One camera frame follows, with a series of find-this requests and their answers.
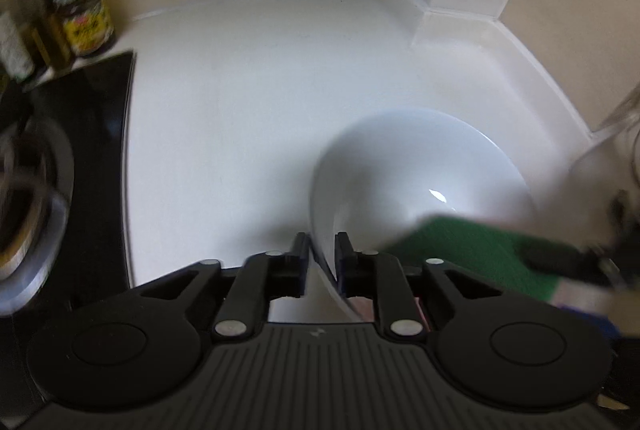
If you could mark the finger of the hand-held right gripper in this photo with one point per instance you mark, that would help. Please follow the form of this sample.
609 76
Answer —
555 257

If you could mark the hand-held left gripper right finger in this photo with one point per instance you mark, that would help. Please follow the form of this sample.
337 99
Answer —
342 267

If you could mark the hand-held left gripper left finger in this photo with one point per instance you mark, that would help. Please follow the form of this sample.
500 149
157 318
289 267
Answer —
300 270

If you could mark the pink and green sponge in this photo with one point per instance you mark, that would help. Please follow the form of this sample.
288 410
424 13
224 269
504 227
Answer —
465 250

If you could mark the white patterned bowl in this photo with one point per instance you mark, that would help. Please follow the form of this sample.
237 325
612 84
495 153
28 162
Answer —
400 159

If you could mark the black glass cooktop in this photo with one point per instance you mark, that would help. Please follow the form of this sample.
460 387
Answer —
100 134

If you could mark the metal pot with lid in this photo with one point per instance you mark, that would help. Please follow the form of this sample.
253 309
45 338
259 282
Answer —
35 210

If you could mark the yellow label jar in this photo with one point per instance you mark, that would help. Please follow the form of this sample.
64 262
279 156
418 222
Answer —
85 17

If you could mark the dark cap oil bottle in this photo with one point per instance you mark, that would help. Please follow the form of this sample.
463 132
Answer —
45 19

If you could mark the yellow cap clear bottle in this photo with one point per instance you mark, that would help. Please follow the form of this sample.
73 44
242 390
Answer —
15 47

